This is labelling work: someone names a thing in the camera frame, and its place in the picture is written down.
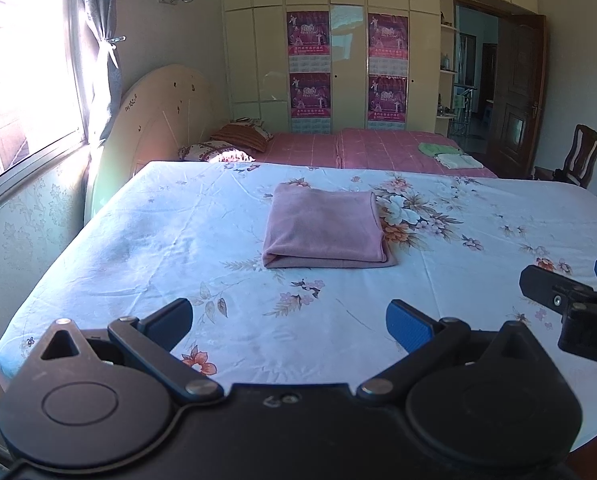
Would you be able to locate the window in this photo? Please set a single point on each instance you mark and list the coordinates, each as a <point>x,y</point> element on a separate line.
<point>18,60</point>

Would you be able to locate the purple wall poster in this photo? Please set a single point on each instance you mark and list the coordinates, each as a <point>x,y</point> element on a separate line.
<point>310,97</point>
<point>387,37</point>
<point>308,35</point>
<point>387,100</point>

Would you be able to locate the white folded cloth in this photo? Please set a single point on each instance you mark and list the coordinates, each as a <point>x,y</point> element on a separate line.
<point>458,161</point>

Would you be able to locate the floral patterned pillow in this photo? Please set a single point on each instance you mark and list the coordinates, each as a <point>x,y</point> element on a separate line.
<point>203,151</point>

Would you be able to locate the dark wooden chair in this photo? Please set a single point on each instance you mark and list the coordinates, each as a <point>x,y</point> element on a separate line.
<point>586,152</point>

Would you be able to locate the orange striped pillow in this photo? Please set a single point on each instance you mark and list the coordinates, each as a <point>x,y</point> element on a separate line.
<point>238,136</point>

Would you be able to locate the pink checked bed sheet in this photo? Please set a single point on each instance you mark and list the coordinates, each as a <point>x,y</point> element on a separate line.
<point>378,150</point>

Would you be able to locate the small glass bottle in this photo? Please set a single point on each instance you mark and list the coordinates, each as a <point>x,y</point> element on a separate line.
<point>446,62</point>

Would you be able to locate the brown wooden door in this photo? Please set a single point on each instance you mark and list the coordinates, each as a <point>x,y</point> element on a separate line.
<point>518,85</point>

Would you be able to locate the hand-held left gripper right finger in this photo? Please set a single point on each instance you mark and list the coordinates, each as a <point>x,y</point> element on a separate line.
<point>408,325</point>

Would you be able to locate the pink sweater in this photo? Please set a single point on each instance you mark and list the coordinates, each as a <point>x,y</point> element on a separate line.
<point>323,225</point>

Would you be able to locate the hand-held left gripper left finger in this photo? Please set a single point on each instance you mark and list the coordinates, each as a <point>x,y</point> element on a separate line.
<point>171,317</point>

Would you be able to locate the cream round headboard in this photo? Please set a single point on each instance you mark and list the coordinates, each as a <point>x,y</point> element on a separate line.
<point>153,125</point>

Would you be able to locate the floral white bed sheet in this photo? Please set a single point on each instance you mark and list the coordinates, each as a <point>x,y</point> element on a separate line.
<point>153,260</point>

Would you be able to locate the cream wardrobe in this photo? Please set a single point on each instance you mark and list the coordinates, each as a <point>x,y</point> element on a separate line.
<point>258,60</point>

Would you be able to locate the metal stair railing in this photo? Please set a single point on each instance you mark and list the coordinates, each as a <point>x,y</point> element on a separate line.
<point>463,110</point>

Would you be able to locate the green folded cloth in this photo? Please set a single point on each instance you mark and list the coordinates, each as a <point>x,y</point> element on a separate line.
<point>433,149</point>

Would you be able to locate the grey curtain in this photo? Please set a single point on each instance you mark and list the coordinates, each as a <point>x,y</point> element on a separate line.
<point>96,35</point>

